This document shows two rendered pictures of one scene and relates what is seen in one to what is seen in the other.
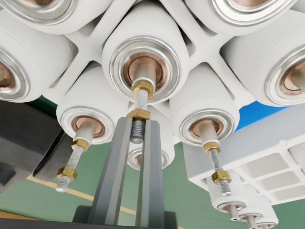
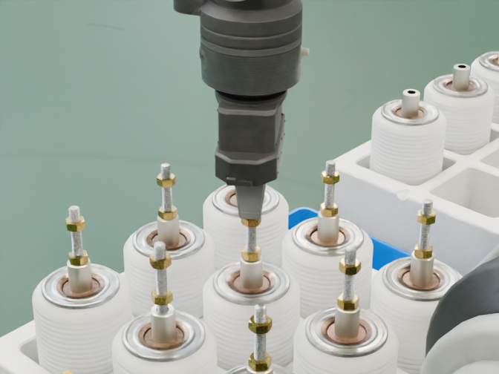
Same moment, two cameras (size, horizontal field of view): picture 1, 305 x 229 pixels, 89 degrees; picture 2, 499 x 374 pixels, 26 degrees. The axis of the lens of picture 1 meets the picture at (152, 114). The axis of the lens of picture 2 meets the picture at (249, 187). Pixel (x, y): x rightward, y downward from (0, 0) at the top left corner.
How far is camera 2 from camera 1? 100 cm
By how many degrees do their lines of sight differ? 69
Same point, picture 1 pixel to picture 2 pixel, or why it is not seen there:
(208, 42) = not seen: hidden behind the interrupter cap
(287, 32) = (212, 226)
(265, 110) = (376, 252)
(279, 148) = (416, 193)
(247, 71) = not seen: hidden behind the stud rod
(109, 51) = (229, 305)
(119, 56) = (232, 296)
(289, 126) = (381, 208)
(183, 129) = (331, 251)
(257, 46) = (229, 243)
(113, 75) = (253, 300)
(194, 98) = (289, 259)
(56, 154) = not seen: outside the picture
